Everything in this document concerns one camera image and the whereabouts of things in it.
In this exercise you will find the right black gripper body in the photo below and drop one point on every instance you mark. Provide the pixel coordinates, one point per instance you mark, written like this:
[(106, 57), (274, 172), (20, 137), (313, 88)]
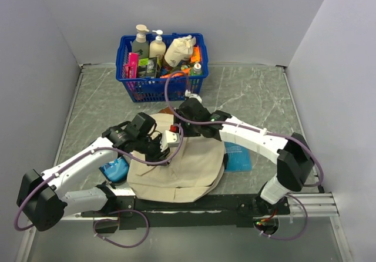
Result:
[(191, 129)]

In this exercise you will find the beige canvas backpack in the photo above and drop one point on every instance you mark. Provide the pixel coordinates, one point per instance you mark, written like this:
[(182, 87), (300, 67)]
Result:
[(192, 173)]

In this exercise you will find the brown leather wallet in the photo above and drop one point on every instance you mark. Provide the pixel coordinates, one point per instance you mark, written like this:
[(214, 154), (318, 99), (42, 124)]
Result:
[(167, 110)]

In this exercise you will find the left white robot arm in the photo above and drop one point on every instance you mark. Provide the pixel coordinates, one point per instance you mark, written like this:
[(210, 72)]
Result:
[(46, 197)]

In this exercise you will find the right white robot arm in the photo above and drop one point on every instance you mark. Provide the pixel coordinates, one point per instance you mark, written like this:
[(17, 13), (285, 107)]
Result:
[(289, 153)]

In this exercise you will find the orange long packet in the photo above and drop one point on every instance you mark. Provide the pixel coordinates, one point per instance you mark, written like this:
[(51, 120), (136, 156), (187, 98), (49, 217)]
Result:
[(179, 73)]

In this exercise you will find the small green red-capped bottle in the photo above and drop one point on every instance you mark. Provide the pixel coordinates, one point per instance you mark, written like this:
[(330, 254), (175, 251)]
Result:
[(196, 70)]

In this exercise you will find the blue dinosaur pencil case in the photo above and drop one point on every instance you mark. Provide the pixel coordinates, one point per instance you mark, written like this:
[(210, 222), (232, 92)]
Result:
[(115, 171)]

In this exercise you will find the orange snack packet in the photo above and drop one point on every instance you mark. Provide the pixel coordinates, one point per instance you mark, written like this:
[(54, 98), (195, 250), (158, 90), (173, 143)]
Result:
[(196, 55)]

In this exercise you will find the blue plastic shopping basket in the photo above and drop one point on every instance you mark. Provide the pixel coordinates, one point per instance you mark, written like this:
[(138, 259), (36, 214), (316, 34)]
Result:
[(153, 89)]

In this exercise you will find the green black box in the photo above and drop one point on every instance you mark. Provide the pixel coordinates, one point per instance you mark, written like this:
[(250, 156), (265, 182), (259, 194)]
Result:
[(149, 68)]

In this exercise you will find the blue paperback book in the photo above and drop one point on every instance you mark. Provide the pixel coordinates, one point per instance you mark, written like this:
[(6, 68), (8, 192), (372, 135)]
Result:
[(238, 158)]

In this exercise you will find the cream pump lotion bottle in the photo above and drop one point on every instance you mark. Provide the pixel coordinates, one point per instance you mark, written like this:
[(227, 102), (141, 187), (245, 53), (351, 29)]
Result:
[(157, 47)]

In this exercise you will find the pink box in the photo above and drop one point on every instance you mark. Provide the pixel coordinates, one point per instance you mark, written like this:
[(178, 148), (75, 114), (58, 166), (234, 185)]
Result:
[(130, 67)]

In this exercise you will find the green pump bottle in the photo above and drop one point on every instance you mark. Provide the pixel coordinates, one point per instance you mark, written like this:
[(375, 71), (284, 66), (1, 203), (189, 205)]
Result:
[(140, 45)]

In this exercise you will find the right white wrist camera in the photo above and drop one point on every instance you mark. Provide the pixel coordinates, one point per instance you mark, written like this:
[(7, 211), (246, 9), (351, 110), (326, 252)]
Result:
[(189, 95)]

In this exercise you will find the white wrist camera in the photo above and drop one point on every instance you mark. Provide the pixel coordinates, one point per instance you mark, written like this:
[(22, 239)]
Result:
[(171, 138), (189, 95)]

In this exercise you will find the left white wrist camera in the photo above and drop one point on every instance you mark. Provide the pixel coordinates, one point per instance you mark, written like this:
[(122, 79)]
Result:
[(171, 138)]

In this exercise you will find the beige drawstring cloth pouch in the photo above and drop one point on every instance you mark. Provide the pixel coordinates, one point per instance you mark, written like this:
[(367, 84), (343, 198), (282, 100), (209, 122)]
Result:
[(179, 51)]

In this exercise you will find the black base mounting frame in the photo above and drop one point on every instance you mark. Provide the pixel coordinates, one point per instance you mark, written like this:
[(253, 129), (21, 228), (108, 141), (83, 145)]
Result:
[(238, 210)]

